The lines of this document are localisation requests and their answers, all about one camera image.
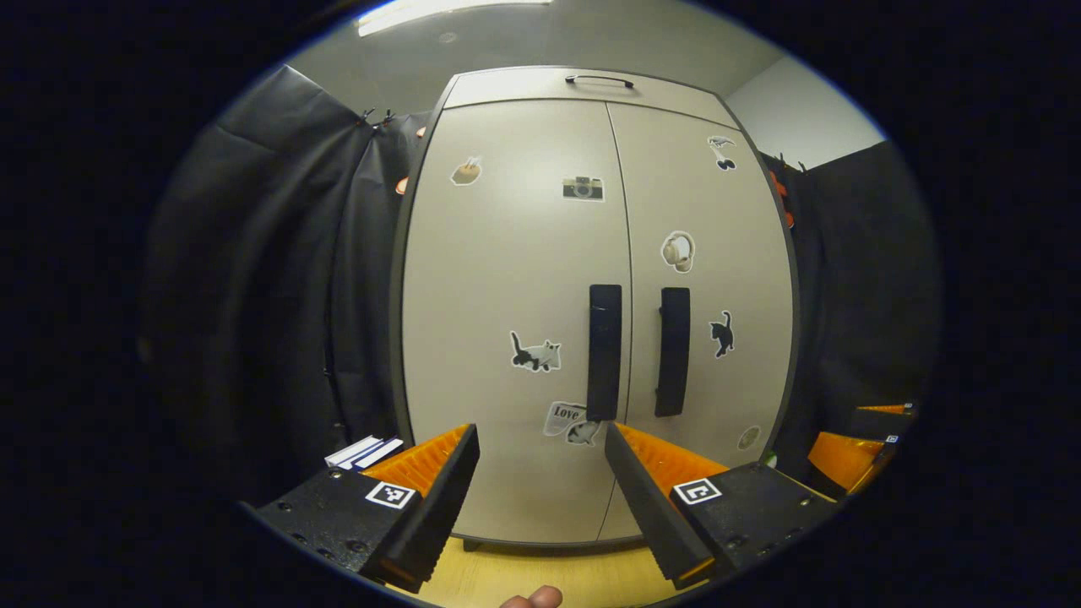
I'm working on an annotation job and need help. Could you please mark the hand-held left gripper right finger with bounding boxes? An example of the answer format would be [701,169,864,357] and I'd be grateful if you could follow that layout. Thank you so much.
[604,422,837,590]

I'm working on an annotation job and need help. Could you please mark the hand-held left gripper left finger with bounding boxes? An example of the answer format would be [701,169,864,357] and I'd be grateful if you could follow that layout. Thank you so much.
[241,424,481,594]

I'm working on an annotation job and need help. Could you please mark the white cabinet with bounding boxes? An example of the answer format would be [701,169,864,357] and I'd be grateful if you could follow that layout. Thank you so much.
[388,64,801,551]

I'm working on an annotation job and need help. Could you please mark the white cabinet door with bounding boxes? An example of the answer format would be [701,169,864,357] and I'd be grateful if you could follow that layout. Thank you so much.
[596,101,796,543]
[401,100,633,543]

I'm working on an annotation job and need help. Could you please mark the white cabinet drawer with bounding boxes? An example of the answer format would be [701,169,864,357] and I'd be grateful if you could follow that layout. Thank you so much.
[442,66,742,129]

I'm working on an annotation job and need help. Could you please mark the grey blue book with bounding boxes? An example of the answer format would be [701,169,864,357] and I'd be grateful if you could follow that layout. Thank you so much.
[342,437,394,470]

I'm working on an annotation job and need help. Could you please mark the black backdrop cloth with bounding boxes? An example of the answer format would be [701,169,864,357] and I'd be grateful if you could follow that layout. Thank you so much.
[756,139,944,495]
[142,66,433,508]

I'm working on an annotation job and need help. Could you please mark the ceiling light panel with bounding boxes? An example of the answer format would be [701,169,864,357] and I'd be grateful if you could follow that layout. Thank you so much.
[357,0,554,37]

